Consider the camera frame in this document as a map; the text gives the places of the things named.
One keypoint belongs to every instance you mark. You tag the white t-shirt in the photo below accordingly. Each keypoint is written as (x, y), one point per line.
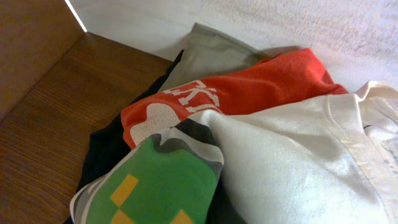
(329, 159)

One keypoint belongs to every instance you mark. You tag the olive folded garment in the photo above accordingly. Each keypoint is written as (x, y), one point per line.
(209, 52)

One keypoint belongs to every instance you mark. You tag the red folded t-shirt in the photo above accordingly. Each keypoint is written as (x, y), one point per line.
(286, 78)

